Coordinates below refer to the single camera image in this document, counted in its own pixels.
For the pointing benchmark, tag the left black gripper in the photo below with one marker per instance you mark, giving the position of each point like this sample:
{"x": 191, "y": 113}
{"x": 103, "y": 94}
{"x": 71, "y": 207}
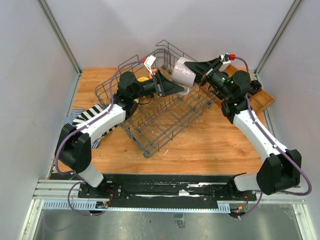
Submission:
{"x": 164, "y": 86}

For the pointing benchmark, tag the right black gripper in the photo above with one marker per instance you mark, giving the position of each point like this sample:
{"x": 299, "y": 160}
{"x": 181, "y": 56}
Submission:
{"x": 202, "y": 69}

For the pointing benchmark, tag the lilac ceramic mug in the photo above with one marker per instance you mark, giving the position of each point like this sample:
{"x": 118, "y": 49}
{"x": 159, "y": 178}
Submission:
{"x": 182, "y": 75}

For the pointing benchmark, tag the yellow enamel mug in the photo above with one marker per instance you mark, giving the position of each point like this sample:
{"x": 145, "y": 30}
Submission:
{"x": 143, "y": 79}

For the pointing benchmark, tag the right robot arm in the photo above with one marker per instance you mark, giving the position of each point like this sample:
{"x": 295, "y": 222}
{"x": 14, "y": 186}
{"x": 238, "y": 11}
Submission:
{"x": 279, "y": 170}

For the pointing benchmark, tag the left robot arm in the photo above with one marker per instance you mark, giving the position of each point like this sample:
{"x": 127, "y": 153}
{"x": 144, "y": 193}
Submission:
{"x": 74, "y": 143}

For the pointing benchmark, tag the wooden compartment tray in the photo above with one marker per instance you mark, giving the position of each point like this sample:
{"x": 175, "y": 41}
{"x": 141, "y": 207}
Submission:
{"x": 259, "y": 101}

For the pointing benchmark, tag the black white striped cloth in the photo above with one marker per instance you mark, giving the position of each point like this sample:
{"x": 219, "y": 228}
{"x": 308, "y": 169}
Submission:
{"x": 90, "y": 113}

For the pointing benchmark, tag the blue white striped cloth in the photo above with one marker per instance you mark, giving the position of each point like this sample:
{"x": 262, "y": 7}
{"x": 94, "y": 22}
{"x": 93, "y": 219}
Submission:
{"x": 69, "y": 119}

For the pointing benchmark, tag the grey wire dish rack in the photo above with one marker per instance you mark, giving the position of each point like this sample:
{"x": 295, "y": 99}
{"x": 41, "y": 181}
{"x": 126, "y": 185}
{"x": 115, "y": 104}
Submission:
{"x": 156, "y": 123}

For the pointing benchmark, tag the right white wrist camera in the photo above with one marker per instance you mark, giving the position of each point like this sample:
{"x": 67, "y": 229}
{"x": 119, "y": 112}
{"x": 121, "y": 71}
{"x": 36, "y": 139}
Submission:
{"x": 225, "y": 59}

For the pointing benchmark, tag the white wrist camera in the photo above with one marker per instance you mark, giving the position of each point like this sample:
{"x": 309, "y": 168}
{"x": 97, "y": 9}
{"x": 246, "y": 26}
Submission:
{"x": 225, "y": 59}
{"x": 149, "y": 61}

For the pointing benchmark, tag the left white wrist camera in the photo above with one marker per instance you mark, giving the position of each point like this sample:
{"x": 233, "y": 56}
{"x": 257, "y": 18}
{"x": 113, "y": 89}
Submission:
{"x": 149, "y": 61}

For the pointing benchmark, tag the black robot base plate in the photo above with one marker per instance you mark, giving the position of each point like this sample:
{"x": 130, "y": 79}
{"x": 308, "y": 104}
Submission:
{"x": 163, "y": 188}

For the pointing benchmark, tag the right aluminium frame post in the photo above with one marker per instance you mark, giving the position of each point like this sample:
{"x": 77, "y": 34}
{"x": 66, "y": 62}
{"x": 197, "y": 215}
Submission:
{"x": 293, "y": 9}

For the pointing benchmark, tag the aluminium frame post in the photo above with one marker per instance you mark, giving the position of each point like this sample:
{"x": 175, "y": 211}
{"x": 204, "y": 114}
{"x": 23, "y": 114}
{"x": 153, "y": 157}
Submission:
{"x": 59, "y": 35}
{"x": 293, "y": 9}

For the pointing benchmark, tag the left aluminium frame post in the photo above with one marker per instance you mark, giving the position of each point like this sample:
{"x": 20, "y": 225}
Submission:
{"x": 59, "y": 35}

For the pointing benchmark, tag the slotted cable duct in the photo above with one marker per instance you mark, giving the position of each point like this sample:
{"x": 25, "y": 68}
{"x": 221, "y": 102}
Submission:
{"x": 147, "y": 206}

